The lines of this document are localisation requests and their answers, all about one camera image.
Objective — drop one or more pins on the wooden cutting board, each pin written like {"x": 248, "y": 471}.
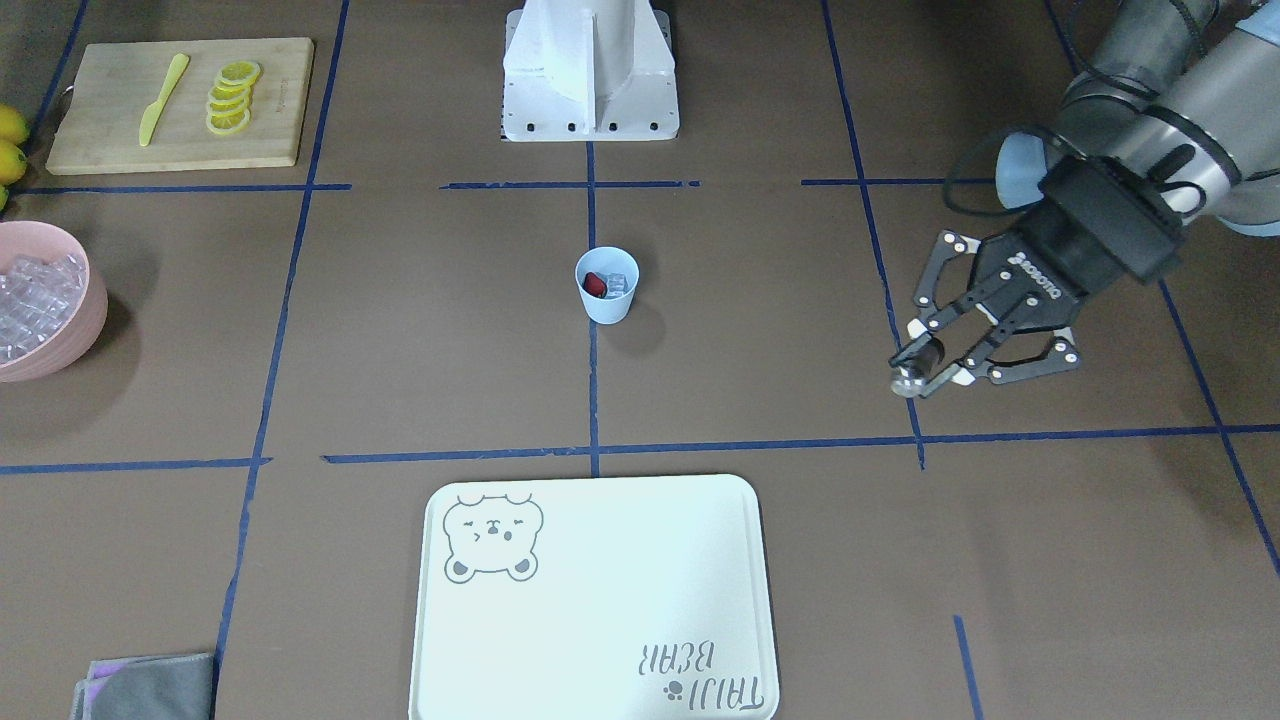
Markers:
{"x": 115, "y": 82}

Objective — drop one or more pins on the clear ice cube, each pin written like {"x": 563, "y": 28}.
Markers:
{"x": 616, "y": 286}

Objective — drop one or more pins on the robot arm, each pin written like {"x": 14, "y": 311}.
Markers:
{"x": 1157, "y": 129}

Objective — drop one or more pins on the white bear serving tray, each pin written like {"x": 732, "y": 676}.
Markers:
{"x": 594, "y": 598}

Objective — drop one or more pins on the yellow plastic knife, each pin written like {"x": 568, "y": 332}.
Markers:
{"x": 153, "y": 112}

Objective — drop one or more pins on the grey folded cloth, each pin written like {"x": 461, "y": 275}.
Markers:
{"x": 173, "y": 686}

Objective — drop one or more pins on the whole lemon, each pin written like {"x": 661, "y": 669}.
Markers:
{"x": 14, "y": 127}
{"x": 13, "y": 163}

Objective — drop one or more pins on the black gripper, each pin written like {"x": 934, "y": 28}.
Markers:
{"x": 1058, "y": 256}

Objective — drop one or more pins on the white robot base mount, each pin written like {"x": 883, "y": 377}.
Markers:
{"x": 589, "y": 71}

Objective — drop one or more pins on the lemon slices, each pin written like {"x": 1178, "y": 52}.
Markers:
{"x": 229, "y": 100}

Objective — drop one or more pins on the light blue plastic cup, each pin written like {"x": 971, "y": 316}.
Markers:
{"x": 602, "y": 261}

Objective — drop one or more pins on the pink bowl of ice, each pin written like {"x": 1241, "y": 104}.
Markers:
{"x": 54, "y": 302}

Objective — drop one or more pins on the steel muddler rod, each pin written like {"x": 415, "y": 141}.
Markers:
{"x": 912, "y": 368}

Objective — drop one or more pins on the red strawberry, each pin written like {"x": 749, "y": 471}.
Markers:
{"x": 595, "y": 285}

